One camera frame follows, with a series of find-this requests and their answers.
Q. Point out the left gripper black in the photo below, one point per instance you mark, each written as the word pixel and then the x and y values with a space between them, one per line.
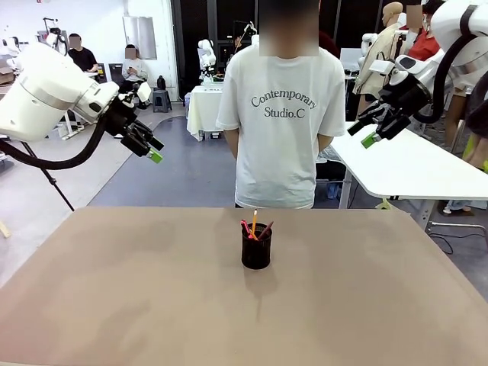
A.
pixel 122 114

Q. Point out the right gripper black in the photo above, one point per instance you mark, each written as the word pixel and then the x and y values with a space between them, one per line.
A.
pixel 408 99

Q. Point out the mauve pen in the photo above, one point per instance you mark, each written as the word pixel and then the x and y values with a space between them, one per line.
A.
pixel 267 228

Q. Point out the person's left forearm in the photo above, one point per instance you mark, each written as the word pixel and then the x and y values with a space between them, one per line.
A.
pixel 323 143

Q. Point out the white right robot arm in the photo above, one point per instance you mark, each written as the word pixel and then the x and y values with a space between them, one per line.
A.
pixel 457 34

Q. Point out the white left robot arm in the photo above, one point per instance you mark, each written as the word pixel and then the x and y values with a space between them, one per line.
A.
pixel 45 99

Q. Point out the person's right forearm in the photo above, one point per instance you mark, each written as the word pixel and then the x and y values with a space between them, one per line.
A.
pixel 232 145

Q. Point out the black mesh pen holder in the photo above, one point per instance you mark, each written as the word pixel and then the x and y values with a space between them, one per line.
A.
pixel 256 251

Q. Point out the grey plastic stool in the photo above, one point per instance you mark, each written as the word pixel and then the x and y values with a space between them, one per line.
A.
pixel 162 101

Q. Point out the white work table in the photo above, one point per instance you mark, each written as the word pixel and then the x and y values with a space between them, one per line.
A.
pixel 404 171

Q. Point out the clear plastic bag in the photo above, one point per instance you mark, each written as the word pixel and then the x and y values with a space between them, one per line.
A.
pixel 329 156

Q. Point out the table with cream cloth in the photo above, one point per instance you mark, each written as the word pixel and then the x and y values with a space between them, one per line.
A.
pixel 202 110

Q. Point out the seated person in white top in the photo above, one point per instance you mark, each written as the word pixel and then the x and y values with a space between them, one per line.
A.
pixel 134 72

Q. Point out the white monitor back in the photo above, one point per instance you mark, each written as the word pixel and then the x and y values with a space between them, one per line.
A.
pixel 348 59

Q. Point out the mannequin in beige coat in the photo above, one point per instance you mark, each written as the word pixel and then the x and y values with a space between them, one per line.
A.
pixel 381 42

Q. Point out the person in red top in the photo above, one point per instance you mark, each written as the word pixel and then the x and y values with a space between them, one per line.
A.
pixel 425 45

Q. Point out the mannequin in dark red garment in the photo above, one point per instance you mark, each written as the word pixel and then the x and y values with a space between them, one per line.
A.
pixel 328 43

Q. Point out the person in dark clothes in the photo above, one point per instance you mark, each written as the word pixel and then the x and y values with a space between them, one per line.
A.
pixel 478 114

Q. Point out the black tripod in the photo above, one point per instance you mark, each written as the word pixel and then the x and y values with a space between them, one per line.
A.
pixel 49 179

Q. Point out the person in white T-shirt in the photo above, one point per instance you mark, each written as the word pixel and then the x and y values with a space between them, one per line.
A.
pixel 278 145

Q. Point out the seated person in black shirt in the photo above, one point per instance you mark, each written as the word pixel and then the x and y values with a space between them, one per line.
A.
pixel 82 55

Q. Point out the small white background robot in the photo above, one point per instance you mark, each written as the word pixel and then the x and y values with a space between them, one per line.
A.
pixel 207 53

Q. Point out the background robot with red parts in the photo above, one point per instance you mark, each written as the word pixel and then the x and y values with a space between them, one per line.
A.
pixel 55 36

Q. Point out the wooden piece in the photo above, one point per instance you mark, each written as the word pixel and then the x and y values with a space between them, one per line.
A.
pixel 4 228

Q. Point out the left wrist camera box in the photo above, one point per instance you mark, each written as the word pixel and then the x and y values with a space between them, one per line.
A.
pixel 144 91

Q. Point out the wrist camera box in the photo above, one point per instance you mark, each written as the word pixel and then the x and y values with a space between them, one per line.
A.
pixel 144 91
pixel 381 67

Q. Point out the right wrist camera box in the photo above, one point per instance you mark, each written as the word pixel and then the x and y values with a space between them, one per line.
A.
pixel 381 67

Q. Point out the white wall panel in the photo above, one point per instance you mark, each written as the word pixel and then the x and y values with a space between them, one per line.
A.
pixel 140 38

